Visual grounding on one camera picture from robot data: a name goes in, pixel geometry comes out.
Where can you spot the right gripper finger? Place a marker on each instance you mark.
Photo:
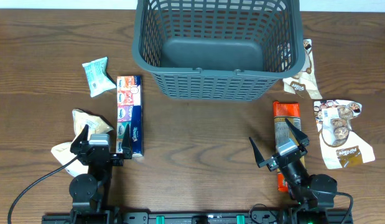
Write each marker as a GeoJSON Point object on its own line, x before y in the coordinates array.
{"type": "Point", "coordinates": [260, 161]}
{"type": "Point", "coordinates": [301, 138]}

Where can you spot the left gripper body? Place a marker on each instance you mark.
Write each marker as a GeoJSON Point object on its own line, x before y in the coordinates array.
{"type": "Point", "coordinates": [117, 160]}

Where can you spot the large cookie bag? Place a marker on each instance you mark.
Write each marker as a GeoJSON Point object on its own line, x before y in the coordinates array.
{"type": "Point", "coordinates": [341, 147]}

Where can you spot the grey plastic basket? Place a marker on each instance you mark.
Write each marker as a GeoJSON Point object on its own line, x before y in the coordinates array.
{"type": "Point", "coordinates": [218, 49]}

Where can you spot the Kleenex tissue multipack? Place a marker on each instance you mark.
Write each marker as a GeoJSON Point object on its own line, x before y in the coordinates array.
{"type": "Point", "coordinates": [129, 108]}

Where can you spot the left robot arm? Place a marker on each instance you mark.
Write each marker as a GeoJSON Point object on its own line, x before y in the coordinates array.
{"type": "Point", "coordinates": [90, 191]}

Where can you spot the beige snack packet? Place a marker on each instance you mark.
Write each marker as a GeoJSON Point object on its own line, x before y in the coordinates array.
{"type": "Point", "coordinates": [96, 125]}

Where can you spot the cream white snack packet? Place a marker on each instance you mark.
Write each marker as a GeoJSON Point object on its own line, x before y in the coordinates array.
{"type": "Point", "coordinates": [62, 153]}

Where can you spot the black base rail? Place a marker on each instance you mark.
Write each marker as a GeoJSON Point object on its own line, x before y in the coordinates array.
{"type": "Point", "coordinates": [255, 216]}

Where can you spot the orange spaghetti packet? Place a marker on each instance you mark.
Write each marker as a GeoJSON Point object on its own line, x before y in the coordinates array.
{"type": "Point", "coordinates": [282, 111]}

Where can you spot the light blue snack packet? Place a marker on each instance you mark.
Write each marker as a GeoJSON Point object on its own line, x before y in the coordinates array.
{"type": "Point", "coordinates": [97, 78]}

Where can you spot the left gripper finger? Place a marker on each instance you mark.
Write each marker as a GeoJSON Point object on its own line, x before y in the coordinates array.
{"type": "Point", "coordinates": [80, 141]}
{"type": "Point", "coordinates": [126, 144]}

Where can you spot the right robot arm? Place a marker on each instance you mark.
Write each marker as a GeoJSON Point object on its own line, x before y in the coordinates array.
{"type": "Point", "coordinates": [314, 193]}

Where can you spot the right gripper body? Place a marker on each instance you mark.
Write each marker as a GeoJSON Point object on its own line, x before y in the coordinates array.
{"type": "Point", "coordinates": [285, 159]}

